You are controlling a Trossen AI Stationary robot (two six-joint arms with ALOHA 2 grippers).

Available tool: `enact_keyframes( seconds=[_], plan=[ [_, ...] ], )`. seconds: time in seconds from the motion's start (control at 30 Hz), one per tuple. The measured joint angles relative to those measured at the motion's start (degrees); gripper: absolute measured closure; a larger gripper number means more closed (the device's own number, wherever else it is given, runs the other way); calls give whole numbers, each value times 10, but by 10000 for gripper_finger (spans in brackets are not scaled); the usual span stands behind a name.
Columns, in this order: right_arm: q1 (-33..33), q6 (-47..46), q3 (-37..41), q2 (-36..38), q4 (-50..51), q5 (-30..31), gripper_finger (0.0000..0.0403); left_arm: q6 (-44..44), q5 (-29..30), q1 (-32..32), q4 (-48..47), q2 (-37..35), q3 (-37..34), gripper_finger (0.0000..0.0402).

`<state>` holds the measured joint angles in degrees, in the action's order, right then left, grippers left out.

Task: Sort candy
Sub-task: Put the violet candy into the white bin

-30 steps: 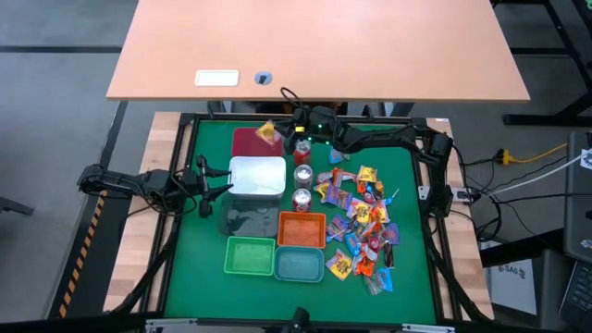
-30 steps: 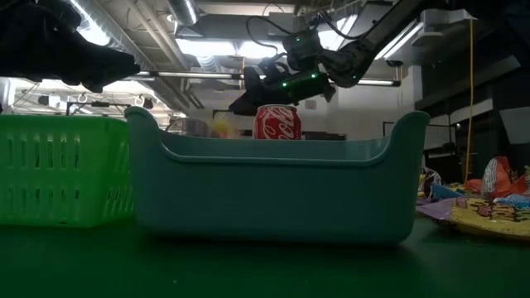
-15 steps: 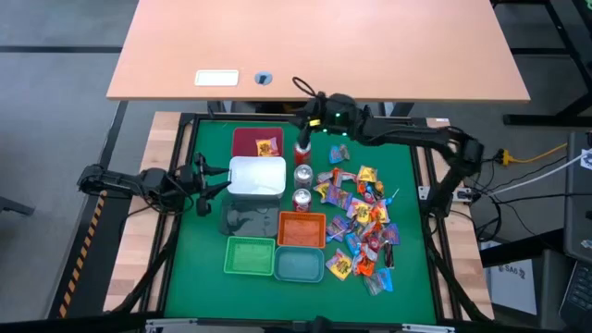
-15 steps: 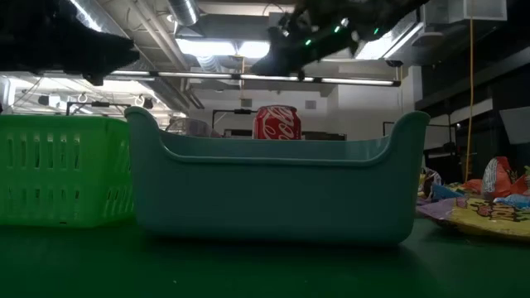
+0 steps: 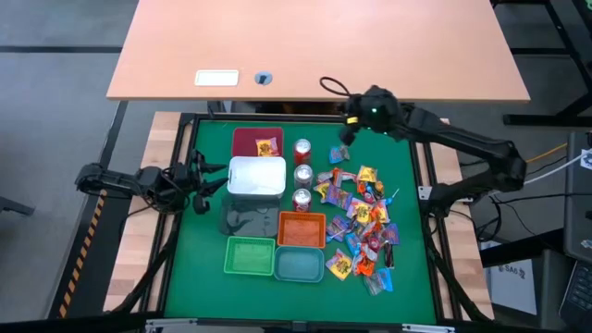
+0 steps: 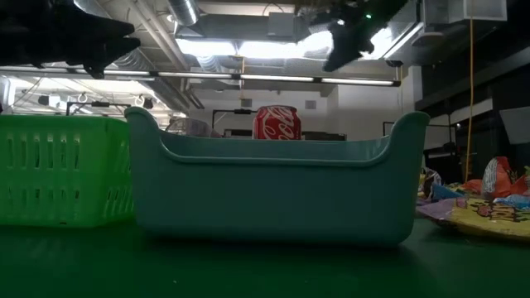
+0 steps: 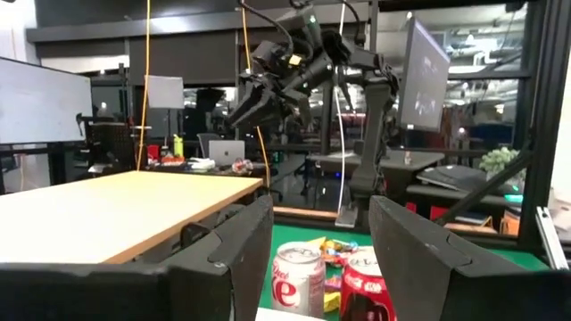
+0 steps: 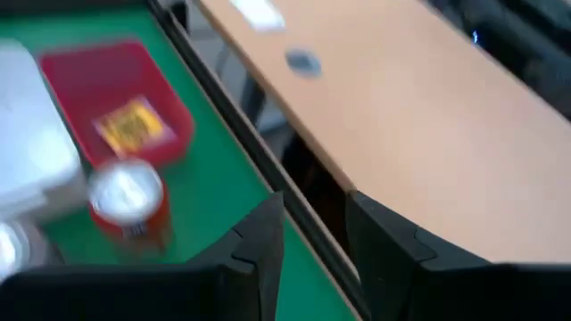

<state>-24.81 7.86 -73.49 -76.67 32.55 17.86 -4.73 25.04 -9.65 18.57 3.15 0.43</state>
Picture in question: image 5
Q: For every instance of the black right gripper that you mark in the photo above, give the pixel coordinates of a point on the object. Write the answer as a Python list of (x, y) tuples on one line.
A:
[(379, 108)]

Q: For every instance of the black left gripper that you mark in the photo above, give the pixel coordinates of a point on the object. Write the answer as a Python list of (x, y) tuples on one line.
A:
[(185, 180)]

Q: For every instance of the blue candy packet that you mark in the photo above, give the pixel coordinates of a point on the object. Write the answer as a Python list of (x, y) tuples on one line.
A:
[(337, 155), (386, 279), (352, 242)]

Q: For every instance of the blue lollipop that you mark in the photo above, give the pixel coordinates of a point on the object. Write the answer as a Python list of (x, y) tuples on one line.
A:
[(369, 196), (390, 201)]

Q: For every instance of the black candy stick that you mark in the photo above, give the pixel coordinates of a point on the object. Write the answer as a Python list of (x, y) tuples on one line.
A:
[(389, 256)]

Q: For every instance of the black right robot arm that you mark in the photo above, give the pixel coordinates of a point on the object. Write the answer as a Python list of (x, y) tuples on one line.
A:
[(462, 136)]

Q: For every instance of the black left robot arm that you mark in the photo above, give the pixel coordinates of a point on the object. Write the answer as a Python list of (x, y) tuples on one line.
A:
[(111, 178)]

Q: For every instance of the red round candy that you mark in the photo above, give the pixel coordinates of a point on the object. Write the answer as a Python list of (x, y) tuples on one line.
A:
[(373, 243)]

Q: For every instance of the large yellow candy packet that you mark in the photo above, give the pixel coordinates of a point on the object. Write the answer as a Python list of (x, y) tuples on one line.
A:
[(340, 266)]

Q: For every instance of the clear grey candy packet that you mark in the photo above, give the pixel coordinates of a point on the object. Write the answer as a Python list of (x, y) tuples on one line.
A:
[(371, 286)]

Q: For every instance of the white plastic bin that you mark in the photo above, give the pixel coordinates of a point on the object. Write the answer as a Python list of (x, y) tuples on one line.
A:
[(256, 178)]

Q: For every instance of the dark pink plastic bin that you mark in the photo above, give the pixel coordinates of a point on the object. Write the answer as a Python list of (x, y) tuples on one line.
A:
[(245, 141)]

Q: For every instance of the dark grey plastic bin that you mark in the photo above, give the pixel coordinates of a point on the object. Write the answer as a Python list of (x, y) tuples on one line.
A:
[(250, 217)]

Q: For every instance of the orange Fanta can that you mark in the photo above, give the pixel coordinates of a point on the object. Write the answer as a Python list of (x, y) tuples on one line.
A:
[(302, 148)]

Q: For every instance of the light brown desk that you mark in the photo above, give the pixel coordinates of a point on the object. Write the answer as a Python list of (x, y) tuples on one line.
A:
[(324, 41)]

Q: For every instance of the green plastic basket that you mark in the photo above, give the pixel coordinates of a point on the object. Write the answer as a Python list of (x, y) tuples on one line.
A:
[(250, 255)]

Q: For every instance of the silver soda can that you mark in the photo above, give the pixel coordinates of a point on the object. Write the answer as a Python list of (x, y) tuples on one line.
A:
[(304, 175)]

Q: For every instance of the red Coca-Cola can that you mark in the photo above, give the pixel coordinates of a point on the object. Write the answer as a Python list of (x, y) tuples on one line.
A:
[(301, 199)]

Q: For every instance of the white rectangular desk plate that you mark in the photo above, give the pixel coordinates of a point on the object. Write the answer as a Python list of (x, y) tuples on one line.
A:
[(216, 77)]

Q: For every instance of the orange plastic basket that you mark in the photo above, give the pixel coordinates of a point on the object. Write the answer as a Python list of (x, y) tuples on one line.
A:
[(300, 230)]

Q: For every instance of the teal plastic bin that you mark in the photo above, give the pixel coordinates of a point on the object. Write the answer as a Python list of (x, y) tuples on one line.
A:
[(298, 264)]

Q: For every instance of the black yellow floor strip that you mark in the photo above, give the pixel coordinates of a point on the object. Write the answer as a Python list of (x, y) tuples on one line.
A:
[(82, 253)]

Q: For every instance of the black chair leg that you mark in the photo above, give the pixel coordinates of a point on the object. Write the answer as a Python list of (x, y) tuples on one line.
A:
[(14, 205)]

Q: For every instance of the white cardboard box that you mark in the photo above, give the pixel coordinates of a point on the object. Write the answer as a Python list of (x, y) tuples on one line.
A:
[(513, 282)]

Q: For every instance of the grey computer case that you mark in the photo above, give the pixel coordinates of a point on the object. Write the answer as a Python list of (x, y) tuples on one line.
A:
[(578, 208)]

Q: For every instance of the black aluminium table frame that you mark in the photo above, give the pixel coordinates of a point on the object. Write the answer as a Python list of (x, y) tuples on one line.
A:
[(277, 116)]

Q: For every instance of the silver bracket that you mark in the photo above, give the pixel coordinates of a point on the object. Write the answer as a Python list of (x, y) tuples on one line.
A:
[(171, 324), (427, 328)]

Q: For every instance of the black desk leg frame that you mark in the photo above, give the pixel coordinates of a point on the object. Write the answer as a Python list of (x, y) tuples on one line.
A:
[(532, 119)]

